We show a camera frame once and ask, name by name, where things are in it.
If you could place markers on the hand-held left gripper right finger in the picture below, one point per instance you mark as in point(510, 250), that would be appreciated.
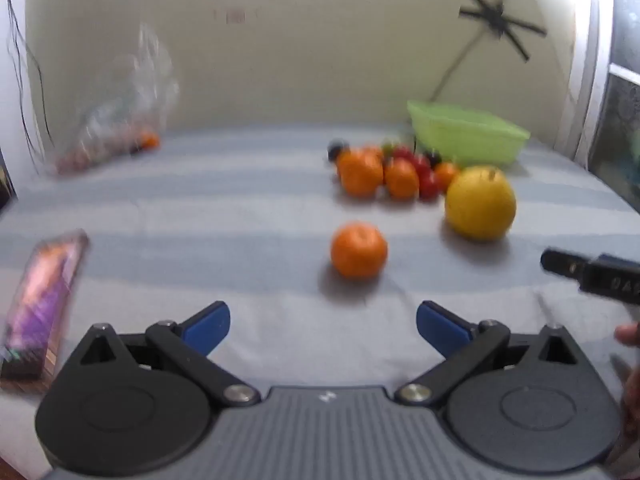
point(440, 325)

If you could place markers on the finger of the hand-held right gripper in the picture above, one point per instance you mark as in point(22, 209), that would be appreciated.
point(562, 262)

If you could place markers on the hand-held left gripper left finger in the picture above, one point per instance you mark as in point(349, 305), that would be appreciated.
point(207, 325)

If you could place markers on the yellow pear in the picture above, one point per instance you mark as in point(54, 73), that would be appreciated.
point(480, 205)

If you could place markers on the orange mandarin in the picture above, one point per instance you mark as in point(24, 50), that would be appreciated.
point(359, 251)
point(361, 174)
point(401, 180)

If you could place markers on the red cherry tomato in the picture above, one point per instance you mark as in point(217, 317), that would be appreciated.
point(421, 163)
point(402, 152)
point(429, 187)

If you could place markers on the orange cherry tomato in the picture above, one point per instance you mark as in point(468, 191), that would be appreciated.
point(149, 140)
point(373, 151)
point(446, 175)

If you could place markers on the light green plastic basket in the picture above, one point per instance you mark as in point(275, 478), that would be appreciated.
point(465, 132)

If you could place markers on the dark purple cherry tomato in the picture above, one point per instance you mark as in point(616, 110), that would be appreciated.
point(338, 150)
point(135, 149)
point(434, 158)

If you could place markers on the green cherry tomato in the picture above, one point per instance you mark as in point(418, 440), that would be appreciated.
point(387, 149)

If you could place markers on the person's right hand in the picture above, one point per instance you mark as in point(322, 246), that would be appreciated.
point(630, 335)

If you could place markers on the frosted window glass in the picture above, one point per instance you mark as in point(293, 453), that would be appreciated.
point(625, 125)

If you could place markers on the smartphone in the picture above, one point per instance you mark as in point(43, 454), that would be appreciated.
point(42, 290)

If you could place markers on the clear plastic bag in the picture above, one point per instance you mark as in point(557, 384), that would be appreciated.
point(120, 110)

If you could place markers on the black tape cross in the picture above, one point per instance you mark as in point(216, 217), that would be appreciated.
point(500, 17)

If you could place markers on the white window frame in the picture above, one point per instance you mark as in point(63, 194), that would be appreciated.
point(590, 85)

